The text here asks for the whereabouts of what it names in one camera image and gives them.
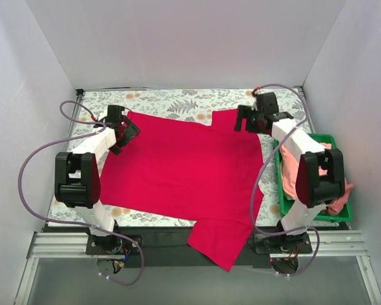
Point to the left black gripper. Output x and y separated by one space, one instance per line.
127 133

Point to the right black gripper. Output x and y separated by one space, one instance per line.
244 119

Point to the magenta red t-shirt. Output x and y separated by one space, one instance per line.
191 171

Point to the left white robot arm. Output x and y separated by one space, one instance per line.
77 178

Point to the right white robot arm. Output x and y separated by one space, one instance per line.
320 178

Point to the floral patterned table mat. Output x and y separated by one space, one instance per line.
195 106

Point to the salmon pink t-shirt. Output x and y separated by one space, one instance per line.
289 171

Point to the dusty rose t-shirt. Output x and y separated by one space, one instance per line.
337 206

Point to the green plastic bin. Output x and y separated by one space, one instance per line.
285 204

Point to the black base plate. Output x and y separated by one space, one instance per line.
167 247

